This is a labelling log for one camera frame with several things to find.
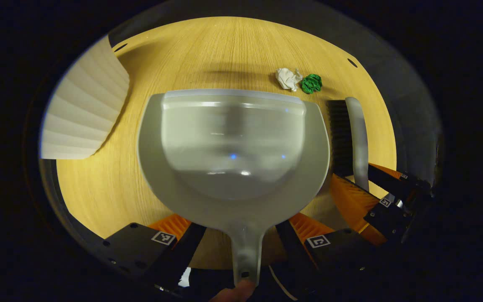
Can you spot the wooden desktop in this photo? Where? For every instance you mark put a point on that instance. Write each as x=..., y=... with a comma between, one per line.
x=208, y=54

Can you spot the small white broom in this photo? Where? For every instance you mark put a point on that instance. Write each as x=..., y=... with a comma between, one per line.
x=357, y=134

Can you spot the white paper ball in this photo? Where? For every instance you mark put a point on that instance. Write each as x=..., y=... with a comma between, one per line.
x=288, y=79

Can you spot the white ribbed garbage bin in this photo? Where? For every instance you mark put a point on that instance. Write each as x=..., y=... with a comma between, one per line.
x=86, y=109

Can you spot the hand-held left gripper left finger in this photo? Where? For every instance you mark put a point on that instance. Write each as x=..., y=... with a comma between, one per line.
x=187, y=256

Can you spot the green paper ball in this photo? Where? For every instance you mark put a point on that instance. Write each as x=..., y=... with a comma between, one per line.
x=312, y=83

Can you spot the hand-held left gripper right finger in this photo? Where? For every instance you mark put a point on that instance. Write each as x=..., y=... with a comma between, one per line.
x=294, y=251

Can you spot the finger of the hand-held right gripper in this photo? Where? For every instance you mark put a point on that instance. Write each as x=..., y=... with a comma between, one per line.
x=388, y=180
x=386, y=218

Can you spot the white plastic dustpan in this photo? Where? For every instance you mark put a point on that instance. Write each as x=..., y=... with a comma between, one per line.
x=233, y=197

